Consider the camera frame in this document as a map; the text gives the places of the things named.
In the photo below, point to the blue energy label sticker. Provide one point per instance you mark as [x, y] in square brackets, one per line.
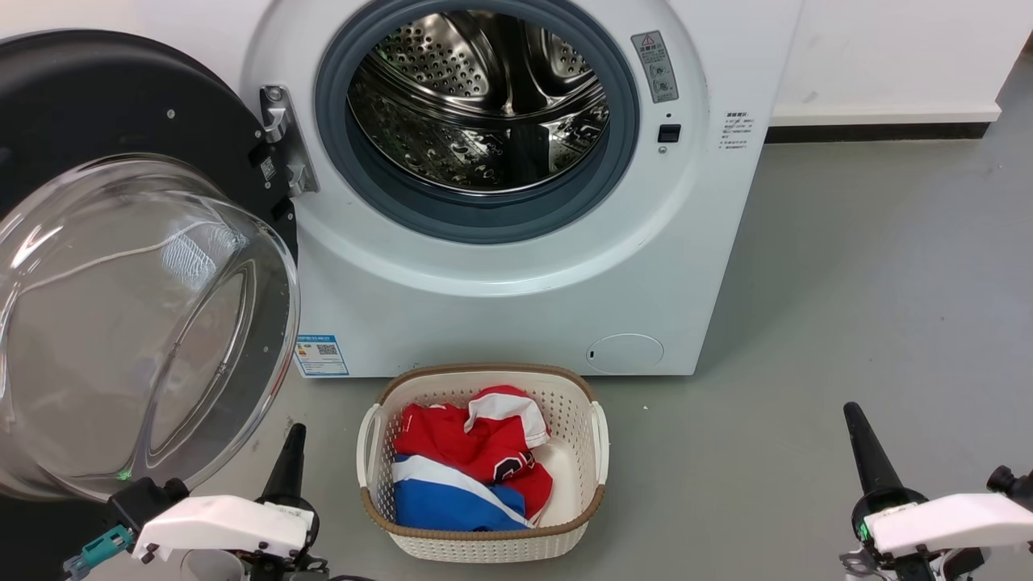
[321, 356]

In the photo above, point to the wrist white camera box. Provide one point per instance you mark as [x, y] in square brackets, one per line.
[218, 520]
[952, 520]

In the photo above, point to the red white garment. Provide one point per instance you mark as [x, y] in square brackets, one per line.
[452, 440]

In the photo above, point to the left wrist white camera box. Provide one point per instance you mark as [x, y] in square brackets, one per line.
[218, 520]

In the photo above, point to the steel washer drum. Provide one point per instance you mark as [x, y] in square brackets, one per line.
[452, 121]

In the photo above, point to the black round glass washer door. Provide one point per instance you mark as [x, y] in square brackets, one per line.
[97, 97]

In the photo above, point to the small printed text sticker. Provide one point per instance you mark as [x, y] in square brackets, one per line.
[737, 131]

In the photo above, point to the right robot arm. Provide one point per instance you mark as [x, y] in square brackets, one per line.
[912, 569]

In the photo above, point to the round filter cover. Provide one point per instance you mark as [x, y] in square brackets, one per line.
[625, 353]

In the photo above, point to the white front-load washing machine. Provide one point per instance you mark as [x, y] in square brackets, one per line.
[484, 307]

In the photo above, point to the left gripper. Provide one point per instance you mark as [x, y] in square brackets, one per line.
[282, 570]

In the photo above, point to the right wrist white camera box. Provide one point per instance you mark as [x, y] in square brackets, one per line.
[952, 520]

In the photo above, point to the dark wall baseboard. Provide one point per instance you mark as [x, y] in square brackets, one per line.
[880, 131]

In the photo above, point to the grey warning sticker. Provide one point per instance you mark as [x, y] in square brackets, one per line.
[655, 68]

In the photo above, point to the black door latch socket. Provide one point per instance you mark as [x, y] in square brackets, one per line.
[669, 133]

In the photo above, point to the metal door hinge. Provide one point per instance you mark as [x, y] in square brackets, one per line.
[278, 121]

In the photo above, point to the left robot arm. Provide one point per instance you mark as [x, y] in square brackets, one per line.
[210, 569]

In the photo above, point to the beige perforated laundry basket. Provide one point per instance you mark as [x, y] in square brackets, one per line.
[484, 549]

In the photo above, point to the blue white garment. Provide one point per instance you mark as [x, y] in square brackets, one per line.
[444, 504]

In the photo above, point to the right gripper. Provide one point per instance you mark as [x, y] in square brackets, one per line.
[880, 502]

